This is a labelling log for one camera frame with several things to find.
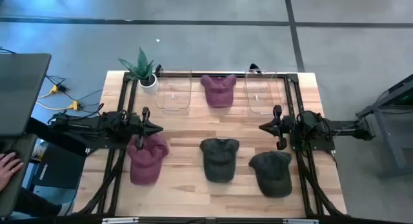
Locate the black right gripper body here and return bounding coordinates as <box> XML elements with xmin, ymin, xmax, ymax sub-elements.
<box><xmin>273</xmin><ymin>105</ymin><xmax>296</xmax><ymax>150</ymax></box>

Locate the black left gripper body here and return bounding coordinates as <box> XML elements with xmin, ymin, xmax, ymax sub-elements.
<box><xmin>128</xmin><ymin>107</ymin><xmax>151</xmax><ymax>150</ymax></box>

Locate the maroon baseball cap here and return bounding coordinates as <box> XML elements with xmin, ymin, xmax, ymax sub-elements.
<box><xmin>126</xmin><ymin>133</ymin><xmax>170</xmax><ymax>186</ymax></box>
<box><xmin>200</xmin><ymin>74</ymin><xmax>237</xmax><ymax>108</ymax></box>

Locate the dark green baseball cap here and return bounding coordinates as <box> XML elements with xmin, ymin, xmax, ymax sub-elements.
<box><xmin>199</xmin><ymin>137</ymin><xmax>240</xmax><ymax>183</ymax></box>
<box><xmin>248</xmin><ymin>150</ymin><xmax>293</xmax><ymax>198</ymax></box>

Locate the clear plastic bin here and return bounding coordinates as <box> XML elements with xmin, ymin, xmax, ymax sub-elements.
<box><xmin>245</xmin><ymin>68</ymin><xmax>282</xmax><ymax>116</ymax></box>
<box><xmin>156</xmin><ymin>67</ymin><xmax>193</xmax><ymax>113</ymax></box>

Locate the white plant pot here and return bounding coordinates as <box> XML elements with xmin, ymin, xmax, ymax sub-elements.
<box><xmin>138</xmin><ymin>74</ymin><xmax>160</xmax><ymax>96</ymax></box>

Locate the green snake plant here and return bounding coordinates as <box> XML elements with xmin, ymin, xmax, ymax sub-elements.
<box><xmin>117</xmin><ymin>46</ymin><xmax>155</xmax><ymax>82</ymax></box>

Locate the black desk beam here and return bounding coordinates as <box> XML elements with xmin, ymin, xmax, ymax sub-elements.
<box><xmin>25</xmin><ymin>117</ymin><xmax>88</xmax><ymax>158</ymax></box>

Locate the black computer tower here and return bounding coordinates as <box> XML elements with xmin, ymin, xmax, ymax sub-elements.
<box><xmin>31</xmin><ymin>143</ymin><xmax>87</xmax><ymax>190</ymax></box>

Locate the white can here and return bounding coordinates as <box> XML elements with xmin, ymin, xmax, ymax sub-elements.
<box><xmin>31</xmin><ymin>141</ymin><xmax>48</xmax><ymax>161</ymax></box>

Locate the grey metal stand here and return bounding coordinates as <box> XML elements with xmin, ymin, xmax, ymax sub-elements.
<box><xmin>356</xmin><ymin>74</ymin><xmax>413</xmax><ymax>179</ymax></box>

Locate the person's leg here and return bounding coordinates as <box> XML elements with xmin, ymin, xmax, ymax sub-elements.
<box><xmin>13</xmin><ymin>187</ymin><xmax>72</xmax><ymax>218</ymax></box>

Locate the dark grey desk surface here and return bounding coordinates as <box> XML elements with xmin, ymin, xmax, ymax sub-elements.
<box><xmin>0</xmin><ymin>133</ymin><xmax>38</xmax><ymax>218</ymax></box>

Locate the person's hand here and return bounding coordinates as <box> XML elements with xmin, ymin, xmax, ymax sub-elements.
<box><xmin>0</xmin><ymin>152</ymin><xmax>25</xmax><ymax>192</ymax></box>

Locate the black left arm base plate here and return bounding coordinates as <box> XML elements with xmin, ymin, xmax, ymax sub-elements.
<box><xmin>86</xmin><ymin>138</ymin><xmax>130</xmax><ymax>150</ymax></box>

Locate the black aluminium table frame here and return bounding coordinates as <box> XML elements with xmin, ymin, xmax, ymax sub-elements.
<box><xmin>75</xmin><ymin>71</ymin><xmax>348</xmax><ymax>224</ymax></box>

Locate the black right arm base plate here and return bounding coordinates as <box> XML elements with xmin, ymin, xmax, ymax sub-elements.
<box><xmin>291</xmin><ymin>133</ymin><xmax>336</xmax><ymax>152</ymax></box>

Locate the black floor cable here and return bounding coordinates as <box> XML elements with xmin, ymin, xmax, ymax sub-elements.
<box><xmin>45</xmin><ymin>74</ymin><xmax>105</xmax><ymax>120</ymax></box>

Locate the yellow floor cable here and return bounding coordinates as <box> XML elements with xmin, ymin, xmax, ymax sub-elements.
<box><xmin>35</xmin><ymin>88</ymin><xmax>74</xmax><ymax>111</ymax></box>

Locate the silver edge bracket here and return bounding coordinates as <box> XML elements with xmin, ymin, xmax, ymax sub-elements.
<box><xmin>283</xmin><ymin>218</ymin><xmax>320</xmax><ymax>224</ymax></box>
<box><xmin>102</xmin><ymin>217</ymin><xmax>140</xmax><ymax>224</ymax></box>

